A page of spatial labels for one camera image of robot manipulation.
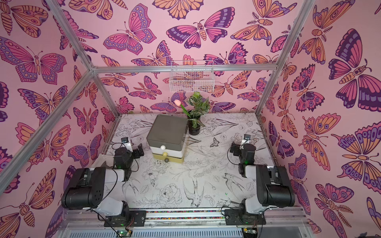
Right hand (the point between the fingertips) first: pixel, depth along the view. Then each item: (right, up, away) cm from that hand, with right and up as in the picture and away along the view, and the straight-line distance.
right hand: (238, 142), depth 93 cm
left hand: (-65, -1, +1) cm, 65 cm away
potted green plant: (-24, +23, -4) cm, 34 cm away
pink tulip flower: (-37, +24, -4) cm, 45 cm away
